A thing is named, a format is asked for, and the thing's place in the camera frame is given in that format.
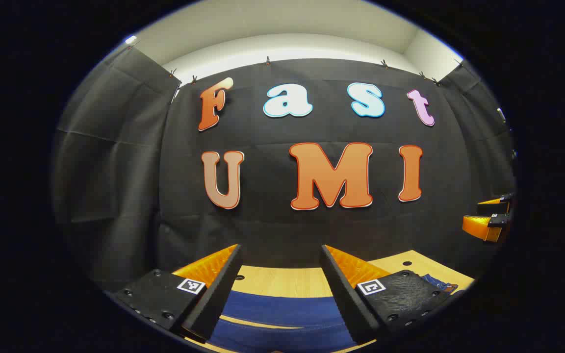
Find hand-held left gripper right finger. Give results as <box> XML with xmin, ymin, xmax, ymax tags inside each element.
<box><xmin>319</xmin><ymin>244</ymin><xmax>456</xmax><ymax>346</ymax></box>

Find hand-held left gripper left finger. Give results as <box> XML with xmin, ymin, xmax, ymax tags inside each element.
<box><xmin>116</xmin><ymin>244</ymin><xmax>243</xmax><ymax>343</ymax></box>

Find blue jeans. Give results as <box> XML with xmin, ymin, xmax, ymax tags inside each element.
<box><xmin>209</xmin><ymin>274</ymin><xmax>460</xmax><ymax>353</ymax></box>

